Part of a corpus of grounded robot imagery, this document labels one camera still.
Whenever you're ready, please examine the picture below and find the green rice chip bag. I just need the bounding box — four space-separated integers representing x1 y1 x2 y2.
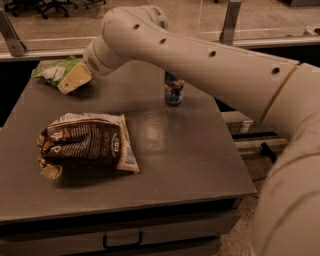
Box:
31 56 80 87

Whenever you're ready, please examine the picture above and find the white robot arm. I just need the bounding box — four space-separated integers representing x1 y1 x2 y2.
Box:
83 5 320 256

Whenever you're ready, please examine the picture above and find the brown chip bag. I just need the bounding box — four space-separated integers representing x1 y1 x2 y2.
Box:
37 113 139 179

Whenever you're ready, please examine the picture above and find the black office chair base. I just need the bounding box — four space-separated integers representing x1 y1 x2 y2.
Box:
3 0 106 19

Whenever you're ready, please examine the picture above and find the blue drink can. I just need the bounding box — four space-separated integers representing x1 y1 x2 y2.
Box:
164 72 184 106

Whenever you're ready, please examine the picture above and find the grey metal side shelf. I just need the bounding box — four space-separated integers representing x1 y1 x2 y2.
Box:
221 111 268 135

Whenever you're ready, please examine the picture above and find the grey table drawer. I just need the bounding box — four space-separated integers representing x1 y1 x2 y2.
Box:
0 209 240 256

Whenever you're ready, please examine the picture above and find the black wheeled stand leg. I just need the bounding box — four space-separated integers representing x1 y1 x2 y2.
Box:
260 143 277 163

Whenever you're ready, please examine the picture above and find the left metal railing post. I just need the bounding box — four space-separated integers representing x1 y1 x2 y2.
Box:
0 9 25 57

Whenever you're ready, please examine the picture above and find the metal railing post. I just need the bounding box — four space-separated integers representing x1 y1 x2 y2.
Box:
0 9 25 57
219 0 242 45

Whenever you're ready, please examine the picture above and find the right metal railing post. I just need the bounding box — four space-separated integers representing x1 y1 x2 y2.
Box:
219 0 242 45

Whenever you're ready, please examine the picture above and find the black drawer handle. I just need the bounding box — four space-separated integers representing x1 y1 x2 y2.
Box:
102 231 143 251

